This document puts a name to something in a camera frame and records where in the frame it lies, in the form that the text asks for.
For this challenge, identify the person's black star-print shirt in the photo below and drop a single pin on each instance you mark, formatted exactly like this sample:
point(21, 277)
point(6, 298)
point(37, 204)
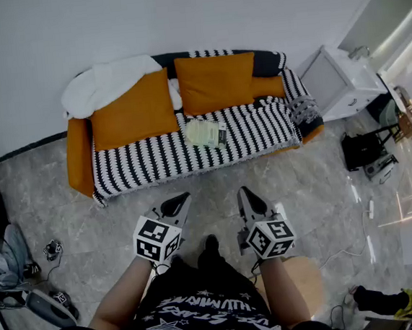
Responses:
point(190, 307)

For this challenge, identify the spare grey gripper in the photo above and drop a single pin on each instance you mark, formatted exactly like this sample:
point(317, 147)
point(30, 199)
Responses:
point(45, 306)

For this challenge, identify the small black grey gadget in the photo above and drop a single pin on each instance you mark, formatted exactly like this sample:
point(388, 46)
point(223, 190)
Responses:
point(53, 249)

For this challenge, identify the black bag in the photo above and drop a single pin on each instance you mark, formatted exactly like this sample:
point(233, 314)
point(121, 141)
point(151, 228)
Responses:
point(362, 151)

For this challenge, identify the orange sofa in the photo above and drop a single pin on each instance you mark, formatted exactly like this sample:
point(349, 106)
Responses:
point(78, 155)

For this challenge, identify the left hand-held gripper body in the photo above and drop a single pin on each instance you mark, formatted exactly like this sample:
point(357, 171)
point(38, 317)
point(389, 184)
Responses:
point(157, 238)

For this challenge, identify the green chair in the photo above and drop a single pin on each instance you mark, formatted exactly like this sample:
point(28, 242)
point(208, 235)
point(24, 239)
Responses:
point(386, 112)

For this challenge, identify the grey device with black parts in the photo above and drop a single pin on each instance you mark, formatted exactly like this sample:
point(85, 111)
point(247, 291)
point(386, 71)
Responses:
point(377, 169)

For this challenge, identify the black white striped blanket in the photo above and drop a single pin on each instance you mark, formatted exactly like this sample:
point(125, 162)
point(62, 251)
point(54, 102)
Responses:
point(162, 161)

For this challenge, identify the white fluffy blanket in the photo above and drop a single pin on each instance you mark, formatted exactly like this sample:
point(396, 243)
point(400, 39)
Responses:
point(104, 83)

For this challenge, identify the person's left forearm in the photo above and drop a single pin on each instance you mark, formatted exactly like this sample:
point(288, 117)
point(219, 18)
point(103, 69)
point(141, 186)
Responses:
point(121, 299)

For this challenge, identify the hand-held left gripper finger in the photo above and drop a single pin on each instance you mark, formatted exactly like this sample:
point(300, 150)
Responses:
point(183, 213)
point(164, 205)

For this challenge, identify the large orange cushion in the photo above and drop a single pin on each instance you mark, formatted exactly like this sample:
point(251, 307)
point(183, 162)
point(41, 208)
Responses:
point(132, 113)
point(216, 83)

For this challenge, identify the person's right forearm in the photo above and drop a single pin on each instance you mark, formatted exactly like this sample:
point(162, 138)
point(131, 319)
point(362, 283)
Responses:
point(285, 294)

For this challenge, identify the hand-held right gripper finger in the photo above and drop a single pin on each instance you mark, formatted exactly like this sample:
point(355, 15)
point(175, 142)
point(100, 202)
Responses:
point(264, 209)
point(246, 209)

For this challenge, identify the wooden table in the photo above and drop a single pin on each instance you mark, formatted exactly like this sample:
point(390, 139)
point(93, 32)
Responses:
point(410, 119)

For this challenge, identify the white cabinet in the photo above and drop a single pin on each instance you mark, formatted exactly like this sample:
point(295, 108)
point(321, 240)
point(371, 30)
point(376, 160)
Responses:
point(346, 82)

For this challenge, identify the person's black trousers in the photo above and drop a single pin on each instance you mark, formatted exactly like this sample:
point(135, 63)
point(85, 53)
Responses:
point(210, 251)

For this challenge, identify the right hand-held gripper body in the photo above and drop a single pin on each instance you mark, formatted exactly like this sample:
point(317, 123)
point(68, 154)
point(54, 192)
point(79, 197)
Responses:
point(271, 239)

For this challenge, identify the pale green book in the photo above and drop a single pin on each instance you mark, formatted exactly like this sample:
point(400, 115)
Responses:
point(203, 132)

